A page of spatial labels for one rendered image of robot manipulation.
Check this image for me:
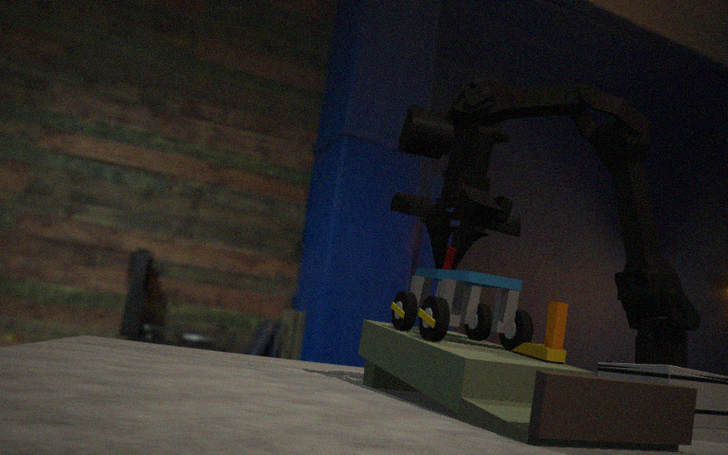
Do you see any small wheeled trolley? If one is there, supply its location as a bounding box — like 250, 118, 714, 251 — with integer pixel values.
391, 268, 533, 352

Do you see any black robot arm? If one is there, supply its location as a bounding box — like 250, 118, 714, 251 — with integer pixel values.
398, 78, 701, 369

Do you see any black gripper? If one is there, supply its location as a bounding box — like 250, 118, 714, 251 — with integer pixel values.
391, 163, 521, 270

